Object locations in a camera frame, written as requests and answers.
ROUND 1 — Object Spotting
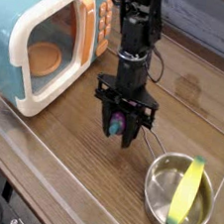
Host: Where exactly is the purple toy eggplant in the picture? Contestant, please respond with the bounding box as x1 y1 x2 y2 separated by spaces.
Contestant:
108 112 126 135

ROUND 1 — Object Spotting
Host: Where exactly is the blue toy microwave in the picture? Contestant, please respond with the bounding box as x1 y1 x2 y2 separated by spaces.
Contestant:
0 0 113 117

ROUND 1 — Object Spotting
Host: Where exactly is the orange microwave turntable plate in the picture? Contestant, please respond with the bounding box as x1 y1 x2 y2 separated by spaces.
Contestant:
28 42 62 77

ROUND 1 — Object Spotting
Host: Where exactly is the silver pot with wire handle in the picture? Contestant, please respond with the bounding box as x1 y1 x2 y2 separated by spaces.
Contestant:
144 130 214 224

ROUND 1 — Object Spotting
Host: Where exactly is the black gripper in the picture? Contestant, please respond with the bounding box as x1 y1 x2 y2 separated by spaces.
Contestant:
95 51 159 149

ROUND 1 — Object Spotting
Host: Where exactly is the yellow toy corn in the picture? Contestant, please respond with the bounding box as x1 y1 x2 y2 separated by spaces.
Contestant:
166 156 205 224

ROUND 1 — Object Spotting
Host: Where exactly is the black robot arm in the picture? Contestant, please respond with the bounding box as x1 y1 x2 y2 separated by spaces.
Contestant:
95 0 163 148

